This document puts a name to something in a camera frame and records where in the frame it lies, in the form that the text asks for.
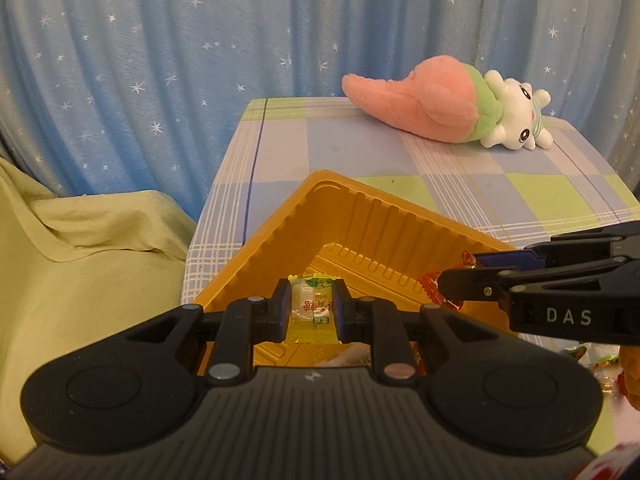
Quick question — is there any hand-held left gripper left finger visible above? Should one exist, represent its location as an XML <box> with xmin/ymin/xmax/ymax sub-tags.
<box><xmin>125</xmin><ymin>279</ymin><xmax>292</xmax><ymax>388</ymax></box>

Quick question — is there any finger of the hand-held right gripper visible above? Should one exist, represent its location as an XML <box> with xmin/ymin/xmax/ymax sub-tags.
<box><xmin>474</xmin><ymin>220</ymin><xmax>640</xmax><ymax>271</ymax></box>
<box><xmin>437</xmin><ymin>255</ymin><xmax>640</xmax><ymax>307</ymax></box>

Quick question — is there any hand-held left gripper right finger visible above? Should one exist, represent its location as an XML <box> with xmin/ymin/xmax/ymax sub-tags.
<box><xmin>332</xmin><ymin>279</ymin><xmax>501</xmax><ymax>388</ymax></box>

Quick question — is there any yellow snack packet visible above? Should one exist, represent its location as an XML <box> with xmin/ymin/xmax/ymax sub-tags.
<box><xmin>286</xmin><ymin>272</ymin><xmax>341</xmax><ymax>345</ymax></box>

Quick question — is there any orange plastic tray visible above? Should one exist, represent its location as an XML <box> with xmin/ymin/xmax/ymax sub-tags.
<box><xmin>192</xmin><ymin>170</ymin><xmax>521</xmax><ymax>376</ymax></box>

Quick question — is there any person's right hand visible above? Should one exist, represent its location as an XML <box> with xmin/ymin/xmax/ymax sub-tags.
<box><xmin>619</xmin><ymin>345</ymin><xmax>640</xmax><ymax>411</ymax></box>

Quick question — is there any red white patterned clothing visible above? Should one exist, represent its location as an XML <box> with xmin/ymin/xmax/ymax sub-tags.
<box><xmin>580</xmin><ymin>442</ymin><xmax>640</xmax><ymax>480</ymax></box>

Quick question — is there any plaid tablecloth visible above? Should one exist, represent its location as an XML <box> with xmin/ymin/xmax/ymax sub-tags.
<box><xmin>182</xmin><ymin>97</ymin><xmax>640</xmax><ymax>461</ymax></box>

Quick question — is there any carrot bunny plush toy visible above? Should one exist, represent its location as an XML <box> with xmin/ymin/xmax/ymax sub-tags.
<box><xmin>341</xmin><ymin>57</ymin><xmax>555</xmax><ymax>152</ymax></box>

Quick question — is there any grey curtain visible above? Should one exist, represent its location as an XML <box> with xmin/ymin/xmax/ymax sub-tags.
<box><xmin>575</xmin><ymin>0</ymin><xmax>640</xmax><ymax>198</ymax></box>

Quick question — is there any light green blanket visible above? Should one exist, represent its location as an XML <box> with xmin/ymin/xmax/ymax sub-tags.
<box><xmin>0</xmin><ymin>157</ymin><xmax>198</xmax><ymax>466</ymax></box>

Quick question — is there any blue starry curtain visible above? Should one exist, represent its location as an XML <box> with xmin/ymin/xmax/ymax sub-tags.
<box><xmin>0</xmin><ymin>0</ymin><xmax>601</xmax><ymax>221</ymax></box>

